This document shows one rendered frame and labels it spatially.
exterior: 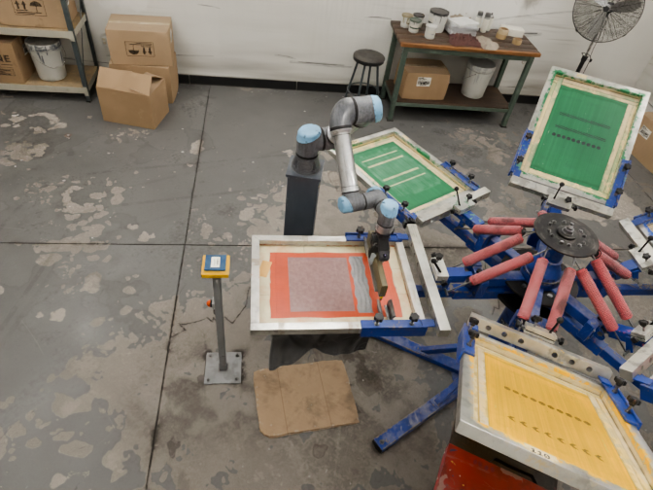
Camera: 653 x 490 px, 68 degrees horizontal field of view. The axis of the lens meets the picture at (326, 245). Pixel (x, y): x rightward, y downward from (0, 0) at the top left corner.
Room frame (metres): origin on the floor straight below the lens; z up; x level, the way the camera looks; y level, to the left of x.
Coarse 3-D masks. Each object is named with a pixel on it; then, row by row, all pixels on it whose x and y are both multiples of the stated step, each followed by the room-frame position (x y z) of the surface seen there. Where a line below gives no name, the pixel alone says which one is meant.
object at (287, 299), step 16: (272, 288) 1.45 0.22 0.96; (288, 288) 1.46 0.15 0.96; (304, 288) 1.48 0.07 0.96; (320, 288) 1.49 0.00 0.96; (336, 288) 1.51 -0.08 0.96; (352, 288) 1.52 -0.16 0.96; (272, 304) 1.35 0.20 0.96; (288, 304) 1.36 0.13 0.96; (304, 304) 1.38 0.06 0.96; (320, 304) 1.39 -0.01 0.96; (336, 304) 1.41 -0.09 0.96; (352, 304) 1.42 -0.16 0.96; (384, 304) 1.45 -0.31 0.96
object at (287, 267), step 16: (272, 256) 1.65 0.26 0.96; (288, 256) 1.67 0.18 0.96; (304, 256) 1.69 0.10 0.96; (320, 256) 1.70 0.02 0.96; (336, 256) 1.72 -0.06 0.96; (352, 256) 1.74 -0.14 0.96; (272, 272) 1.54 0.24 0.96; (288, 272) 1.56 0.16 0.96; (304, 272) 1.57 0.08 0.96; (320, 272) 1.59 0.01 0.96; (336, 272) 1.61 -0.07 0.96; (368, 272) 1.64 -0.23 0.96
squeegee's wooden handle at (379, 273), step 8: (368, 232) 1.74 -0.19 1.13; (368, 240) 1.71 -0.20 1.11; (368, 248) 1.68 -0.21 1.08; (376, 256) 1.58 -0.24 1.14; (376, 264) 1.53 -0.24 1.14; (376, 272) 1.50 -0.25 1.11; (384, 272) 1.48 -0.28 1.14; (376, 280) 1.48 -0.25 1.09; (384, 280) 1.43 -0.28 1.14; (384, 288) 1.40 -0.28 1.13; (384, 296) 1.41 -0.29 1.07
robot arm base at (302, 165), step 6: (294, 156) 2.09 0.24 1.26; (300, 156) 2.05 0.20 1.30; (294, 162) 2.07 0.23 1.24; (300, 162) 2.05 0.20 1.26; (306, 162) 2.04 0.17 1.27; (312, 162) 2.05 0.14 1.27; (318, 162) 2.09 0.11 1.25; (294, 168) 2.05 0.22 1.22; (300, 168) 2.03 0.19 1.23; (306, 168) 2.03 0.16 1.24; (312, 168) 2.06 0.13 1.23; (318, 168) 2.07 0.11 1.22; (300, 174) 2.03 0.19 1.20; (306, 174) 2.03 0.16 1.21; (312, 174) 2.04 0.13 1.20
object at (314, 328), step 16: (256, 240) 1.71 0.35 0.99; (272, 240) 1.73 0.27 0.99; (288, 240) 1.74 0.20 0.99; (304, 240) 1.76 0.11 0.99; (320, 240) 1.78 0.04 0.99; (336, 240) 1.80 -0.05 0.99; (256, 256) 1.60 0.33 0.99; (400, 256) 1.76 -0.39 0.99; (256, 272) 1.50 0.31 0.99; (256, 288) 1.40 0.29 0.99; (256, 304) 1.31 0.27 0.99; (416, 304) 1.45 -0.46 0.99; (256, 320) 1.23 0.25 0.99
